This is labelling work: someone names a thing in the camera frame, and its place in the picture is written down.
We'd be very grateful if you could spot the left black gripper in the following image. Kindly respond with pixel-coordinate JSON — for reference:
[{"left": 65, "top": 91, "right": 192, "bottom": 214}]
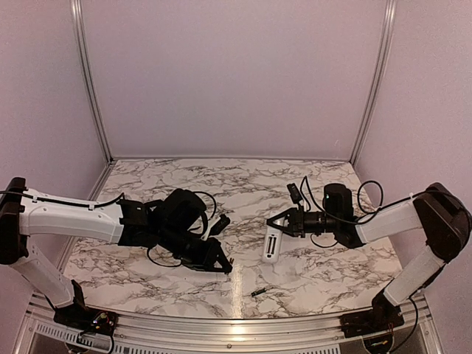
[{"left": 159, "top": 223, "right": 233, "bottom": 272}]

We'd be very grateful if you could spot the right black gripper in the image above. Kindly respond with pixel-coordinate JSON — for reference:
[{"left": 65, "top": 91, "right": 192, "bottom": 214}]
[{"left": 267, "top": 205, "right": 339, "bottom": 237}]

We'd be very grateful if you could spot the white remote control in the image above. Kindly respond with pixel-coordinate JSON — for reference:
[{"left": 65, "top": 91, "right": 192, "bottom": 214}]
[{"left": 262, "top": 228, "right": 282, "bottom": 264}]

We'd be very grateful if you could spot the black green AAA battery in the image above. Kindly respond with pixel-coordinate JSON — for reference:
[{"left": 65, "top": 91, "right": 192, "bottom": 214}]
[{"left": 251, "top": 288, "right": 267, "bottom": 296}]

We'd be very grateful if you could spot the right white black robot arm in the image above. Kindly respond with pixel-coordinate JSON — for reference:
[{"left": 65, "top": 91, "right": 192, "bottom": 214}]
[{"left": 263, "top": 183, "right": 471, "bottom": 337}]

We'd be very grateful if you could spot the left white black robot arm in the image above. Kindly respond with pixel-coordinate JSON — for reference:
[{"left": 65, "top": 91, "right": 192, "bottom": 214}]
[{"left": 1, "top": 177, "right": 232, "bottom": 328}]

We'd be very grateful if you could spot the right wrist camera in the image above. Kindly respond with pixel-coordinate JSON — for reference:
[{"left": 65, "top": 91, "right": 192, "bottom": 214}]
[{"left": 287, "top": 183, "right": 302, "bottom": 204}]

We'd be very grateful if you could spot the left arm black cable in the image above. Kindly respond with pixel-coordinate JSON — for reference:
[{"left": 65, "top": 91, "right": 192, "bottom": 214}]
[{"left": 0, "top": 190, "right": 219, "bottom": 268}]

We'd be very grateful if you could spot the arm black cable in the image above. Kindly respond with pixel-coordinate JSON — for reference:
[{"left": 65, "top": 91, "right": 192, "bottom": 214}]
[
  {"left": 0, "top": 190, "right": 219, "bottom": 268},
  {"left": 299, "top": 175, "right": 417, "bottom": 249}
]

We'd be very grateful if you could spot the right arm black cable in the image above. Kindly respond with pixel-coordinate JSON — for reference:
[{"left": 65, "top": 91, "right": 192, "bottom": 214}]
[{"left": 299, "top": 175, "right": 417, "bottom": 249}]

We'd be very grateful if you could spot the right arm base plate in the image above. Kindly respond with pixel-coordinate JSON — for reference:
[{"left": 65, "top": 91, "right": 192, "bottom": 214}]
[{"left": 340, "top": 309, "right": 405, "bottom": 338}]

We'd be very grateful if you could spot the front aluminium rail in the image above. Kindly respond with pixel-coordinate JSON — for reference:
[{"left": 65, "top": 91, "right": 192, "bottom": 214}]
[{"left": 13, "top": 294, "right": 444, "bottom": 353}]

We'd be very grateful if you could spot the right aluminium frame post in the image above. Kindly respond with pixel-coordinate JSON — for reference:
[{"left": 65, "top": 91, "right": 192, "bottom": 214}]
[{"left": 350, "top": 0, "right": 398, "bottom": 166}]

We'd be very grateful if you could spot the aluminium frame post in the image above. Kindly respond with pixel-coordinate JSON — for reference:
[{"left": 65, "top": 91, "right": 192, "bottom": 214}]
[
  {"left": 70, "top": 0, "right": 114, "bottom": 164},
  {"left": 350, "top": 0, "right": 398, "bottom": 166}
]

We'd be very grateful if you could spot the left aluminium frame post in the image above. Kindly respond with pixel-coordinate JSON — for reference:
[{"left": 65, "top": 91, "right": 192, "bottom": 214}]
[{"left": 70, "top": 0, "right": 114, "bottom": 164}]

